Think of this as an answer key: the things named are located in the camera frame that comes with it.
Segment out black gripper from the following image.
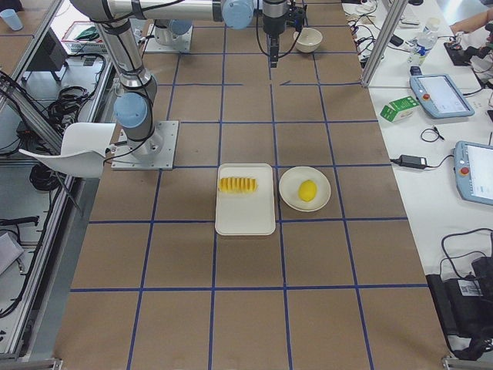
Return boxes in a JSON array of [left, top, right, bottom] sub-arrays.
[[262, 0, 287, 68]]

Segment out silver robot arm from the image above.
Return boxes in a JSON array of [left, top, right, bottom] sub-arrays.
[[73, 1, 254, 160]]

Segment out cream plate with lemon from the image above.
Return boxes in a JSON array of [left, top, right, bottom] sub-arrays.
[[279, 166, 331, 212]]

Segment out cream bowl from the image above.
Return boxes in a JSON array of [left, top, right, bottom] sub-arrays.
[[293, 27, 323, 53]]

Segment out green white carton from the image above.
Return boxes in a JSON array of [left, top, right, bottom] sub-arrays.
[[380, 96, 419, 122]]

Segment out plastic water bottle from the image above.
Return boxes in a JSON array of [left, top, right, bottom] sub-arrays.
[[407, 17, 441, 66]]

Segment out yellow lemon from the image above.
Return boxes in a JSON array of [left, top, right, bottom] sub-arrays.
[[298, 180, 317, 202]]

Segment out far teach pendant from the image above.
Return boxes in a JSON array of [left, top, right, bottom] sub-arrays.
[[409, 74, 475, 119]]

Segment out teach pendant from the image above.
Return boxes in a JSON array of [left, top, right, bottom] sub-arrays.
[[409, 74, 475, 119], [454, 141, 492, 205]]

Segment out white rectangular tray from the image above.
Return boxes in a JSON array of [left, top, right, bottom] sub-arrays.
[[215, 163, 276, 236]]

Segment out black power adapter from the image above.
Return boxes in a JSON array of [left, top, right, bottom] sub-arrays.
[[399, 154, 428, 170]]

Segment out white chair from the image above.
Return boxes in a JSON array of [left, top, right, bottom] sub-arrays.
[[19, 123, 116, 178]]

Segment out near teach pendant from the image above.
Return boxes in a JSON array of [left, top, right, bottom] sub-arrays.
[[454, 141, 492, 205]]

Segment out blue plastic cup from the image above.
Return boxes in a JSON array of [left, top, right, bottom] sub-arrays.
[[0, 8, 23, 31]]

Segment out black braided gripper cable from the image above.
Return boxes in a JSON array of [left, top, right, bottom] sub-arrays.
[[255, 15, 301, 59]]

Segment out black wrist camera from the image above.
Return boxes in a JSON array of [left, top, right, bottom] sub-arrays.
[[286, 1, 307, 32]]

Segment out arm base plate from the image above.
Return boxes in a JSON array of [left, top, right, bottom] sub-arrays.
[[145, 19, 193, 53], [111, 120, 179, 170]]

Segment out aluminium frame post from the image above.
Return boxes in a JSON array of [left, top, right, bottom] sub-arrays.
[[361, 0, 407, 87]]

